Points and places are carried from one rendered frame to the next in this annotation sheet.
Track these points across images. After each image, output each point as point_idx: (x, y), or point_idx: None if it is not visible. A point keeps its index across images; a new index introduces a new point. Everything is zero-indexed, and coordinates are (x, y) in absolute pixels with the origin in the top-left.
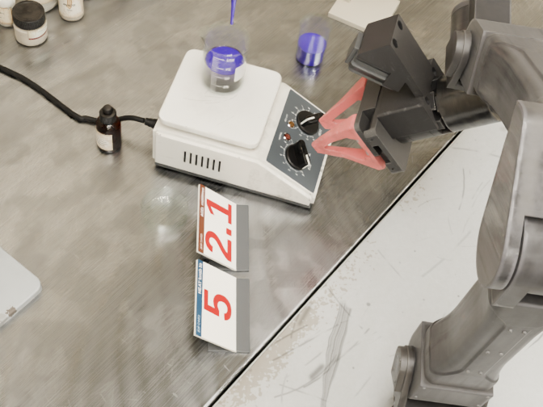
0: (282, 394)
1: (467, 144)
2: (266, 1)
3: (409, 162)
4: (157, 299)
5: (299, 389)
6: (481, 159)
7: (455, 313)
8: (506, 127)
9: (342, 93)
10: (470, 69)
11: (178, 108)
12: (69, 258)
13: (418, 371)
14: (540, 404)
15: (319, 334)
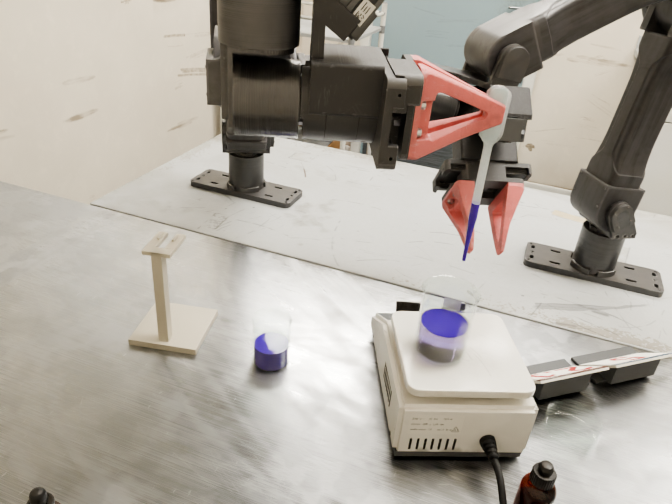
0: (635, 327)
1: (329, 259)
2: (184, 413)
3: (371, 286)
4: (651, 414)
5: (622, 319)
6: (340, 253)
7: (635, 137)
8: (611, 20)
9: (312, 331)
10: (532, 56)
11: (509, 377)
12: None
13: (632, 196)
14: (516, 230)
15: (572, 315)
